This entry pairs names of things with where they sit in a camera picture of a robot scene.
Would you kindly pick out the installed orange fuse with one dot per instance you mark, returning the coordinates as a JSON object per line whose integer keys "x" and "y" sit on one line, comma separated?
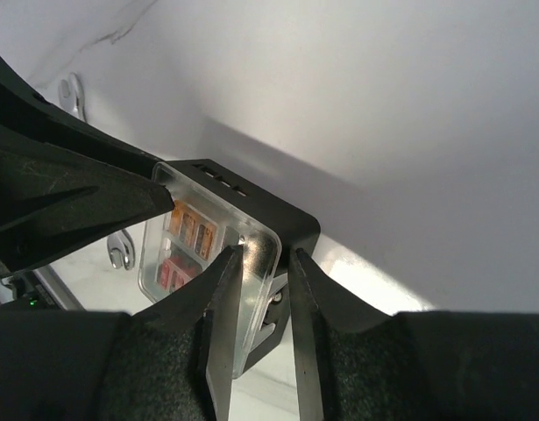
{"x": 174, "y": 224}
{"x": 187, "y": 230}

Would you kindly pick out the clear fuse box cover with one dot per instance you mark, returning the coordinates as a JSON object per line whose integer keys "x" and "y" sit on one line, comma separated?
{"x": 213, "y": 195}

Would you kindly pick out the orange blade fuse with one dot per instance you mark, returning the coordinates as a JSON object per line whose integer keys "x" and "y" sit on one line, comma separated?
{"x": 204, "y": 240}

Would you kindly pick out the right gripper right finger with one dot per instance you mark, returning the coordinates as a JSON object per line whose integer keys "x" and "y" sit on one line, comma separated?
{"x": 351, "y": 361}

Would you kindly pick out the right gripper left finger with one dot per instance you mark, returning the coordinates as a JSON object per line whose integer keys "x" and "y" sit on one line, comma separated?
{"x": 174, "y": 360}

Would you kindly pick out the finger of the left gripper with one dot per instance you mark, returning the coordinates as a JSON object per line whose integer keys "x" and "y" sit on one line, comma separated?
{"x": 55, "y": 203}
{"x": 26, "y": 112}

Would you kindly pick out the red blade fuse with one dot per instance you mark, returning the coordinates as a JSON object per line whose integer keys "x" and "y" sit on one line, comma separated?
{"x": 165, "y": 276}
{"x": 178, "y": 280}

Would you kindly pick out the black fuse box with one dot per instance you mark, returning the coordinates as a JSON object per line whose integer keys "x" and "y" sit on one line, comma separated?
{"x": 295, "y": 229}

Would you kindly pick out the silver combination wrench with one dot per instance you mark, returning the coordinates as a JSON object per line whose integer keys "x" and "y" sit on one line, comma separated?
{"x": 121, "y": 250}

